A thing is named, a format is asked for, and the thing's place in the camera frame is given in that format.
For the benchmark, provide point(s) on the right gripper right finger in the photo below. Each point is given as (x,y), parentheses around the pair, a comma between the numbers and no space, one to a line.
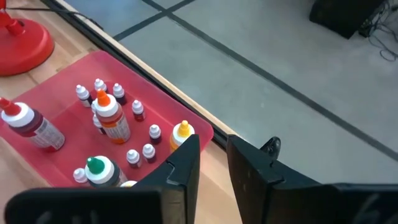
(261,186)

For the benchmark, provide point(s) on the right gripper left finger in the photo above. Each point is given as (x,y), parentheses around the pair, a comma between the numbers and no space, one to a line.
(180,186)

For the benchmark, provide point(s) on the large yellow-capped dye bottle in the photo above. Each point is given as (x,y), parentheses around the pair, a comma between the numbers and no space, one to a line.
(183,130)
(128,183)

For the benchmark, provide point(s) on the small white-capped dye bottle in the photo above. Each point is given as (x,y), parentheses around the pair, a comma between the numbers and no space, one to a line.
(133,156)
(154,131)
(97,122)

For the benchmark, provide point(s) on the large green dye bottle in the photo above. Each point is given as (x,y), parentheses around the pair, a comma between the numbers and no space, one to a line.
(99,171)

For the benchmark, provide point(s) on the large orange dye bottle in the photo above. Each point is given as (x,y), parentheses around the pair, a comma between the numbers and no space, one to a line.
(112,121)

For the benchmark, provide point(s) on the large red dye bottle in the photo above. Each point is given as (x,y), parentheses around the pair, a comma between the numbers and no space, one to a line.
(34,127)

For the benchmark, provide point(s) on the pink plastic bin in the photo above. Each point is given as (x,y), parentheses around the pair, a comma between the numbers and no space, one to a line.
(62,93)

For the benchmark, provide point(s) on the black floor box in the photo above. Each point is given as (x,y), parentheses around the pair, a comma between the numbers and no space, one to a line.
(342,15)

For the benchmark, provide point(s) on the red desk lamp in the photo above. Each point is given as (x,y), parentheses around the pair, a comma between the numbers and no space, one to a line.
(21,46)

